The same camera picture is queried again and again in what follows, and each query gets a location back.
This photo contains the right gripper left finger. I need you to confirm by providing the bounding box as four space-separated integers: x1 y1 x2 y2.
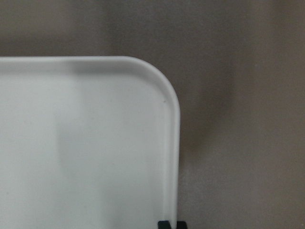
157 221 172 229

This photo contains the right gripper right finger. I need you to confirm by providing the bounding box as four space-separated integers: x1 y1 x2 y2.
176 221 187 229

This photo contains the cream rabbit tray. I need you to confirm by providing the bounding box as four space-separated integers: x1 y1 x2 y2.
0 56 180 229

